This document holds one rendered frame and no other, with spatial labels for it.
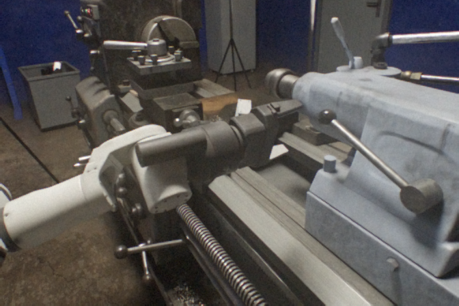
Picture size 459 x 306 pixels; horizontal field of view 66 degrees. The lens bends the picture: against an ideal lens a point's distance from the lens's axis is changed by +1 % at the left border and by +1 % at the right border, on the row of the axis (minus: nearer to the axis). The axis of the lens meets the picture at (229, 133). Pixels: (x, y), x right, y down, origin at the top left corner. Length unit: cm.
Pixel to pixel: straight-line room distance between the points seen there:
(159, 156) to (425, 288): 46
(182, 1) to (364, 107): 135
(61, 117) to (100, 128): 199
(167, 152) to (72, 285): 162
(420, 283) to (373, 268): 9
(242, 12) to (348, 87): 472
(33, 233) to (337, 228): 54
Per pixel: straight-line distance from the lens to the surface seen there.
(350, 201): 73
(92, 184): 52
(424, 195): 61
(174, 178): 50
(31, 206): 55
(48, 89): 385
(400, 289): 72
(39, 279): 216
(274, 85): 98
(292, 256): 78
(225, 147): 53
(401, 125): 67
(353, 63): 90
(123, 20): 186
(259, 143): 58
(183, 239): 116
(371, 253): 72
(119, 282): 197
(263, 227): 84
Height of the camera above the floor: 137
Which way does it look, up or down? 24 degrees down
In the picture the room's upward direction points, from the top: 2 degrees counter-clockwise
